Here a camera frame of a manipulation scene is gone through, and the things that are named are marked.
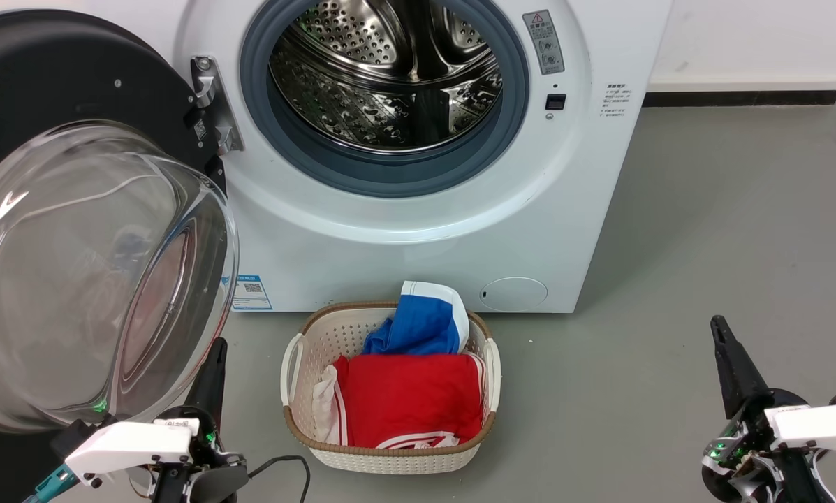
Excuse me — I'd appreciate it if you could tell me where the black skirting strip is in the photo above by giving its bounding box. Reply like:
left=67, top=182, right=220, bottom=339
left=643, top=90, right=836, bottom=108

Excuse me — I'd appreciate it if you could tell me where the white front-load washing machine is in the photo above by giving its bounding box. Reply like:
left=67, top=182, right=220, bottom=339
left=135, top=0, right=673, bottom=314

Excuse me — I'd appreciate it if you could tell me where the white cloth piece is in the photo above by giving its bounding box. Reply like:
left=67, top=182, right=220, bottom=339
left=311, top=365, right=339, bottom=444

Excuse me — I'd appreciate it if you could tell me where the round white filter cover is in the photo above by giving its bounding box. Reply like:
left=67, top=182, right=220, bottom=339
left=479, top=277, right=549, bottom=312

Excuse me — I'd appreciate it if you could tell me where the round black glass washer door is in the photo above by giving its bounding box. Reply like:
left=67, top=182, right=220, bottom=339
left=0, top=8, right=240, bottom=503

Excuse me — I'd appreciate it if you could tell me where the blue and white garment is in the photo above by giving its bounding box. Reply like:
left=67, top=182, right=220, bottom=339
left=362, top=281, right=470, bottom=356

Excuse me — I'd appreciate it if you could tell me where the metal door hinge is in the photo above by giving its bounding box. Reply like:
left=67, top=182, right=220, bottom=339
left=190, top=56, right=244, bottom=156

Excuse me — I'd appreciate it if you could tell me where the cream woven plastic laundry basket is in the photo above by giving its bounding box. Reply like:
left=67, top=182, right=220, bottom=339
left=280, top=300, right=502, bottom=476

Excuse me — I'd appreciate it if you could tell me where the blue energy label sticker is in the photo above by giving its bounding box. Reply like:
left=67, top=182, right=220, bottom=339
left=232, top=275, right=273, bottom=311

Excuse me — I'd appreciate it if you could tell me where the grey warning sticker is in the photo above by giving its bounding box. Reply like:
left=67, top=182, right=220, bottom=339
left=522, top=10, right=566, bottom=75

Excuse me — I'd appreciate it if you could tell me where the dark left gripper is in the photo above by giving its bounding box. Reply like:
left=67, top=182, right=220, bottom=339
left=149, top=337, right=251, bottom=503

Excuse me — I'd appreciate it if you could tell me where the teal cable connector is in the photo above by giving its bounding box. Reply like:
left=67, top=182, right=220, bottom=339
left=23, top=465, right=80, bottom=503

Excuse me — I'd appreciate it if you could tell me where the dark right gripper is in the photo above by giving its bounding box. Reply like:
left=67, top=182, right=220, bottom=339
left=701, top=315, right=836, bottom=503

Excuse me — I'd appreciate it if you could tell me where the red garment with white stripes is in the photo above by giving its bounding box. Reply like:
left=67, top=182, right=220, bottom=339
left=332, top=353, right=488, bottom=450

